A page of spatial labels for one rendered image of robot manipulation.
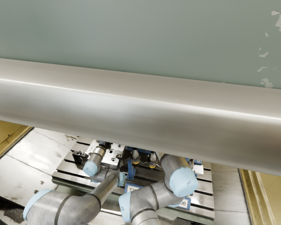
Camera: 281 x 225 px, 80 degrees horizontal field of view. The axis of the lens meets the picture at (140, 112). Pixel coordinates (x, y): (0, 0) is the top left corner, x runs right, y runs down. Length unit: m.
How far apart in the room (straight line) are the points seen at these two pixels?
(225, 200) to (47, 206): 1.20
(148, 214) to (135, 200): 0.06
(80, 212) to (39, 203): 0.15
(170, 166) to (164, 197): 0.11
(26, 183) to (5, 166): 0.24
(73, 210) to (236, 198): 1.16
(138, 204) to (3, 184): 1.45
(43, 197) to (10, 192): 1.04
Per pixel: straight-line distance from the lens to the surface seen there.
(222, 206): 1.51
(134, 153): 1.03
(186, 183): 0.48
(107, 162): 1.35
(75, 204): 0.73
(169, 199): 0.58
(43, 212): 0.77
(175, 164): 0.50
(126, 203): 0.55
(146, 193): 0.56
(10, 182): 1.84
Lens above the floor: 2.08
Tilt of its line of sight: 38 degrees down
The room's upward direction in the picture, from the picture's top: straight up
